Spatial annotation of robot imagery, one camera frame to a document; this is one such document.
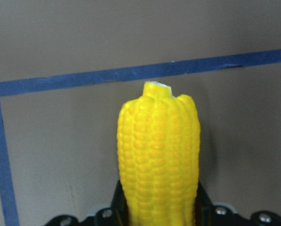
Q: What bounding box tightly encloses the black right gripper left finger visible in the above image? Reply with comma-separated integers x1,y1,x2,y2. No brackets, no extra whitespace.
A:
94,181,129,226

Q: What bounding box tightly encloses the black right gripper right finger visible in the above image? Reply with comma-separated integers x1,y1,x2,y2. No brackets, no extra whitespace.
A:
195,182,237,226

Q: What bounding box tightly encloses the yellow corn cob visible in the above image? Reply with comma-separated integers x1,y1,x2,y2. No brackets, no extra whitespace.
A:
117,81,200,226

